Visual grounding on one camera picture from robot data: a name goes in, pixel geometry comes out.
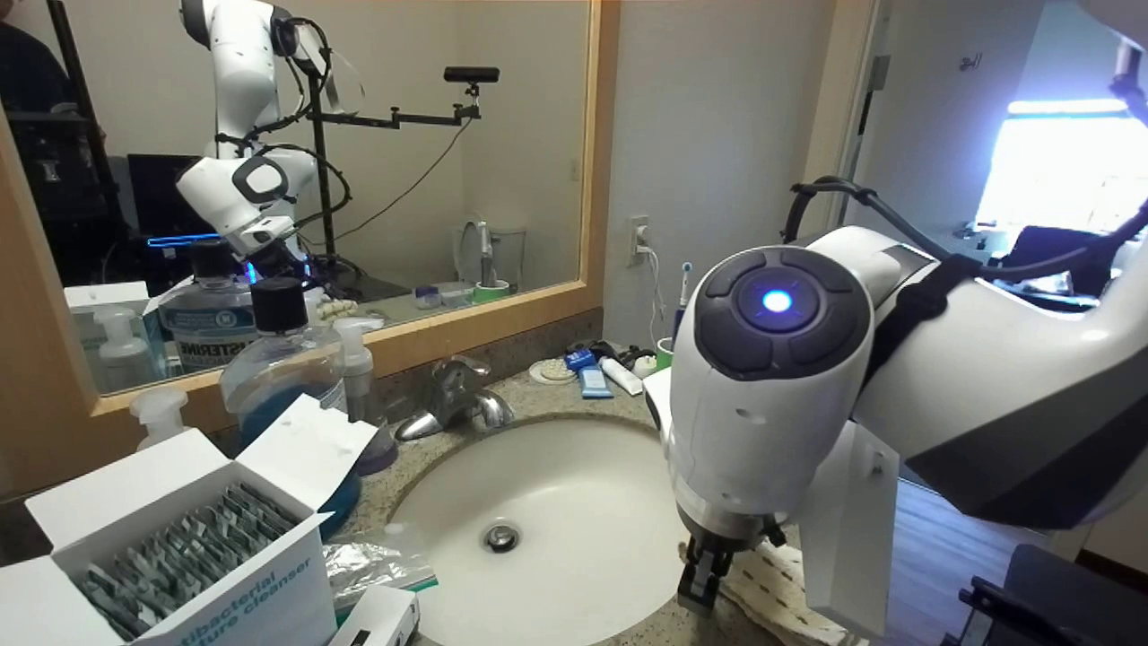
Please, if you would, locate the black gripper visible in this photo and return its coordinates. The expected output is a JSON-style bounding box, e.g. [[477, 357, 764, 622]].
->
[[674, 509, 789, 609]]

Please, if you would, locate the white oval sink basin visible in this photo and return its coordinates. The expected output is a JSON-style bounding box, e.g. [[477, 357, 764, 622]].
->
[[385, 409, 697, 646]]

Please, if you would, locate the white toothpaste tube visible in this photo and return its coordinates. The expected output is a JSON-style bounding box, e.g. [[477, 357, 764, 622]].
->
[[597, 353, 649, 397]]

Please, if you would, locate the flat blue packet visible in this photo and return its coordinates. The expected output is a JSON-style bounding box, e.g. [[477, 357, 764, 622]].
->
[[573, 364, 618, 401]]

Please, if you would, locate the round white soap dish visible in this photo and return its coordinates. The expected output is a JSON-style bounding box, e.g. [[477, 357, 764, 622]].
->
[[527, 357, 576, 388]]

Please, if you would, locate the chrome faucet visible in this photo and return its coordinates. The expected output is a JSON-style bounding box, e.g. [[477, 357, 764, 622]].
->
[[390, 353, 518, 445]]

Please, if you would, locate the small white box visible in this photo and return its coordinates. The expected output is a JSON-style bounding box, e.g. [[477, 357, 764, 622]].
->
[[326, 583, 422, 646]]

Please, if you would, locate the clear plastic wrapper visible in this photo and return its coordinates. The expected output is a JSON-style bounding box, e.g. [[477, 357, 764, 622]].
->
[[320, 538, 441, 613]]

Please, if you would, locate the dark blue bowl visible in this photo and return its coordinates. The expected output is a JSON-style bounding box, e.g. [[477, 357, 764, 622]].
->
[[317, 422, 404, 538]]

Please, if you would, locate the small clear pump bottle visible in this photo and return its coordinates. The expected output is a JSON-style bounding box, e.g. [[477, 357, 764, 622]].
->
[[329, 316, 389, 422]]

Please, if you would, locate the mouthwash bottle with black cap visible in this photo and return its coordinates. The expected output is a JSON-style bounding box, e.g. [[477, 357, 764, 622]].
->
[[216, 278, 351, 445]]

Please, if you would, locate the black office chair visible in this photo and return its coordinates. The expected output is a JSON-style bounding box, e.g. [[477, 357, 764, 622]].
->
[[1001, 218, 1123, 302]]

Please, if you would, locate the open white cardboard box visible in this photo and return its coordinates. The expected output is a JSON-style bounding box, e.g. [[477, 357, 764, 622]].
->
[[0, 390, 379, 646]]

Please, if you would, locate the white door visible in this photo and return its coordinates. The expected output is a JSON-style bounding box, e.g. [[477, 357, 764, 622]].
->
[[854, 0, 1043, 245]]

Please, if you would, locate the translucent white bottle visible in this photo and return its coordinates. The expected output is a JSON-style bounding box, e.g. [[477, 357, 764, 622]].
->
[[124, 385, 192, 450]]

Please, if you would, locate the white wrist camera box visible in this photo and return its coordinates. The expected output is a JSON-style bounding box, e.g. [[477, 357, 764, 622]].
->
[[796, 415, 903, 640]]

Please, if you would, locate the wood framed wall mirror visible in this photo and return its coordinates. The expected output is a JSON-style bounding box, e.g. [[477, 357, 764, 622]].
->
[[0, 0, 625, 422]]

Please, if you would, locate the wall outlet with charger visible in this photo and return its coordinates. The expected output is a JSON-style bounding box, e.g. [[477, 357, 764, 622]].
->
[[628, 213, 668, 353]]

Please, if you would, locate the black chair frame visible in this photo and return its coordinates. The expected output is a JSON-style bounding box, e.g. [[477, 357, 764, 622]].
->
[[945, 543, 1148, 646]]

